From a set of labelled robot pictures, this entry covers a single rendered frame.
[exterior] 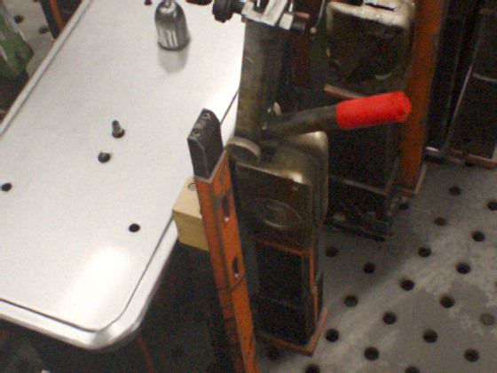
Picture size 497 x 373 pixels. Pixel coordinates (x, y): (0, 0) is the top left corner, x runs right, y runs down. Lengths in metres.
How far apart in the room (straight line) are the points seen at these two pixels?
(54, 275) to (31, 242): 0.04
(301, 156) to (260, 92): 0.09
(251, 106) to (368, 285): 0.44
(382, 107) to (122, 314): 0.27
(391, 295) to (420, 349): 0.07
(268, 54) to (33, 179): 0.29
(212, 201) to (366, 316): 0.47
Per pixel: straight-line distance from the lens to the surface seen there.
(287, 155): 0.75
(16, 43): 0.94
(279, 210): 0.78
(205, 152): 0.59
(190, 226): 0.72
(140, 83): 0.88
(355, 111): 0.67
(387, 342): 1.05
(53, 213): 0.81
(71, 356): 0.93
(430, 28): 0.92
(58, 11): 1.06
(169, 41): 0.90
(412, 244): 1.11
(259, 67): 0.65
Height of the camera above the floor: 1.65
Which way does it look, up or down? 56 degrees down
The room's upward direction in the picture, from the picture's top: 7 degrees counter-clockwise
